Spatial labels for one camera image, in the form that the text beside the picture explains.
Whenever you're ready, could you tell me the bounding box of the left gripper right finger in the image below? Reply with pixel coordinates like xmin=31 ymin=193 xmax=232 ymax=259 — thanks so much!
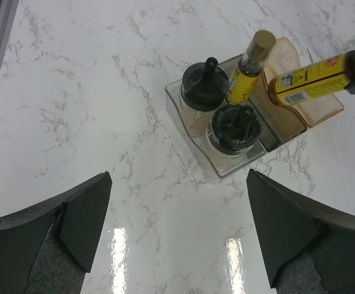
xmin=246 ymin=170 xmax=355 ymax=293

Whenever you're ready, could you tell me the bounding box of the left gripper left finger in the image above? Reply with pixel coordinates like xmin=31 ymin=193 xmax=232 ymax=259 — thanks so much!
xmin=0 ymin=171 xmax=112 ymax=293

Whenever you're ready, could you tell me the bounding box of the yellow label bottle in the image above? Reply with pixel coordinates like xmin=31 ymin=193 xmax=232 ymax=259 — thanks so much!
xmin=268 ymin=53 xmax=349 ymax=107
xmin=226 ymin=30 xmax=277 ymax=104

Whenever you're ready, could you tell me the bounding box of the black cap shaker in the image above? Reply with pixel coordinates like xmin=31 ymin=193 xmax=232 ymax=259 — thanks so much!
xmin=180 ymin=57 xmax=229 ymax=137
xmin=206 ymin=104 xmax=261 ymax=156

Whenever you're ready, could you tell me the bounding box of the orange plastic bin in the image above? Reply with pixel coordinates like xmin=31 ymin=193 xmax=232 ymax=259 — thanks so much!
xmin=263 ymin=37 xmax=345 ymax=128

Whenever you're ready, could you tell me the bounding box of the clear plastic bin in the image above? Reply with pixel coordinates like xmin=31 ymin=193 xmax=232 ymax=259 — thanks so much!
xmin=164 ymin=55 xmax=267 ymax=179

